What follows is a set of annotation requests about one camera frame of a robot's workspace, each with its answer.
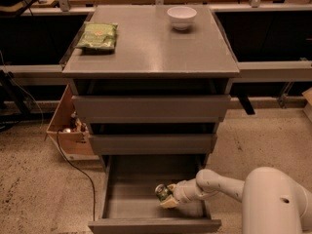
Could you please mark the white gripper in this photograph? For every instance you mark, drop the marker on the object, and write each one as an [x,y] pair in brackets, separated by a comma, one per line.
[184,191]

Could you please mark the green soda can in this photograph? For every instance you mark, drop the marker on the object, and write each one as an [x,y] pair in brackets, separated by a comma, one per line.
[162,192]

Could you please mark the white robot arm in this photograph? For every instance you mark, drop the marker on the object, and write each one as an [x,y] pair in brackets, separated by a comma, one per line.
[272,202]

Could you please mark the grey bottom drawer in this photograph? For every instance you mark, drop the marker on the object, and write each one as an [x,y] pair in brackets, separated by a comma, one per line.
[129,204]

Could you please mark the grey drawer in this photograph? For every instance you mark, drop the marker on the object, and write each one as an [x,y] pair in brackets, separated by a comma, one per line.
[194,100]
[129,204]
[152,138]

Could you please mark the grey middle drawer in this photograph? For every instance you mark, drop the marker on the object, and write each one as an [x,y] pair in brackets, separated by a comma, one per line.
[152,138]

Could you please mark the grey drawer cabinet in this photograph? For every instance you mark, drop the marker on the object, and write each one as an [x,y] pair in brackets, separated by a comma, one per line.
[149,48]

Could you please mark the grey top drawer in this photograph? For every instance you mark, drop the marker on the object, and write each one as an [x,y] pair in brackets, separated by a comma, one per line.
[194,100]

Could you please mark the wooden box on floor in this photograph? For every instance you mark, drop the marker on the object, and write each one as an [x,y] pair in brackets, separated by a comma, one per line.
[65,132]

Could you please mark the green chip bag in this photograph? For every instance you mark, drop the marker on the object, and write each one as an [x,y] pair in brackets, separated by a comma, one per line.
[98,36]

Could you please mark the white bowl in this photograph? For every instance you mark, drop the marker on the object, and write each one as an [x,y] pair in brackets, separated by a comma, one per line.
[181,17]

